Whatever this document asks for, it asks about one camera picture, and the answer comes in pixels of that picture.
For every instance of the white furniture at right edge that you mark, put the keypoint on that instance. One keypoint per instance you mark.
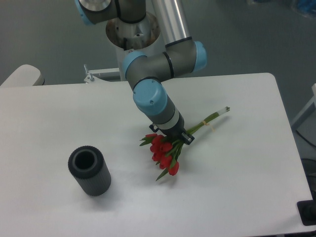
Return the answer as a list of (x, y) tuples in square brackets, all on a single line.
[(305, 112)]

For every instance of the dark grey ribbed vase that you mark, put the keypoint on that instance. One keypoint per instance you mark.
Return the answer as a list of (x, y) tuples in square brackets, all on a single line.
[(87, 165)]

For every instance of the red tulip bouquet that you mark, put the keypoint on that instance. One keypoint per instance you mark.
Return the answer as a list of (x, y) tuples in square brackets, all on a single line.
[(166, 150)]

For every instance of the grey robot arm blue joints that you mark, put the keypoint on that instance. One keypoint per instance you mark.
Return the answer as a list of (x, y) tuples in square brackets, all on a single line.
[(178, 54)]

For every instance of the white metal base frame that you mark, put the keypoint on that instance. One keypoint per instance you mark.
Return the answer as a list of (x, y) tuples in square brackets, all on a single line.
[(100, 75)]

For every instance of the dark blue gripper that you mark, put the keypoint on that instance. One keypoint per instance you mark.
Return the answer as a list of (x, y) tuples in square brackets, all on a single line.
[(174, 128)]

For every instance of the beige chair back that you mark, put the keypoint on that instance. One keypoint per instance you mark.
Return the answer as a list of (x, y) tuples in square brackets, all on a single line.
[(25, 75)]

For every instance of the black device at table edge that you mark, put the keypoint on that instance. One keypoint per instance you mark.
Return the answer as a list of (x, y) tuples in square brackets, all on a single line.
[(307, 211)]

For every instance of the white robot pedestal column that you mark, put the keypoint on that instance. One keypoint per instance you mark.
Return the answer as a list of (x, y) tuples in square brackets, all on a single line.
[(142, 36)]

